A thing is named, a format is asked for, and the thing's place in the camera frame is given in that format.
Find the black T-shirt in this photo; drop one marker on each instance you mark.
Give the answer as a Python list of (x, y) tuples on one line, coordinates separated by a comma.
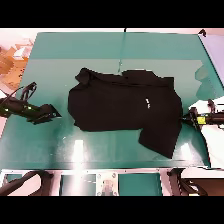
[(123, 103)]

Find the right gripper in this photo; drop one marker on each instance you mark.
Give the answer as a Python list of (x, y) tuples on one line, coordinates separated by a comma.
[(196, 119)]

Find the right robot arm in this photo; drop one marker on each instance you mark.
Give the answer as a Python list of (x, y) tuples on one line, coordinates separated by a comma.
[(215, 118)]

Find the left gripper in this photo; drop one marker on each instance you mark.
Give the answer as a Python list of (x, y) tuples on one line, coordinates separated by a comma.
[(41, 114)]

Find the silver frame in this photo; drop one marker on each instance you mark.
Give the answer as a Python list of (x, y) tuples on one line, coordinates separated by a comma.
[(106, 186)]

